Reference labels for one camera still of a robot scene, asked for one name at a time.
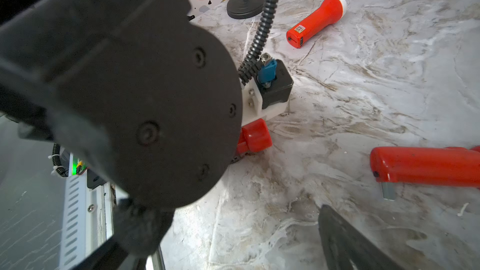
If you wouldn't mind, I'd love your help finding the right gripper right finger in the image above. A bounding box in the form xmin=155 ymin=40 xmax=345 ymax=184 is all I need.
xmin=318 ymin=204 xmax=401 ymax=270

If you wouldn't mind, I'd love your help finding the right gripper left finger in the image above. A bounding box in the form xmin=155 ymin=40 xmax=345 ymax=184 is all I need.
xmin=74 ymin=198 xmax=175 ymax=270

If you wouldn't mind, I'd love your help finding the red flashlight white rim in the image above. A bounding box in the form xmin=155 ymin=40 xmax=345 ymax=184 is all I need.
xmin=286 ymin=0 xmax=347 ymax=48

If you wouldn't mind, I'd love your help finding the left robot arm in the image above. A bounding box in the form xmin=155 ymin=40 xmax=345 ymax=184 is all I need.
xmin=1 ymin=0 xmax=243 ymax=209

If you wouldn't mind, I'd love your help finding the microphone stand green head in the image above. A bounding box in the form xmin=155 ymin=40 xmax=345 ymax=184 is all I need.
xmin=227 ymin=0 xmax=264 ymax=20

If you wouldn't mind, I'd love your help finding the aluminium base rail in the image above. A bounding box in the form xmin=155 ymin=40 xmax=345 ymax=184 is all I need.
xmin=49 ymin=144 xmax=128 ymax=270

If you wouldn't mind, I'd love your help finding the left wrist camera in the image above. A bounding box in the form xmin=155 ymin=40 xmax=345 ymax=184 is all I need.
xmin=242 ymin=52 xmax=294 ymax=126

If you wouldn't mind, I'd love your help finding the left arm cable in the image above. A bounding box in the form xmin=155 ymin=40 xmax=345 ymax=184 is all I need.
xmin=237 ymin=0 xmax=284 ymax=85

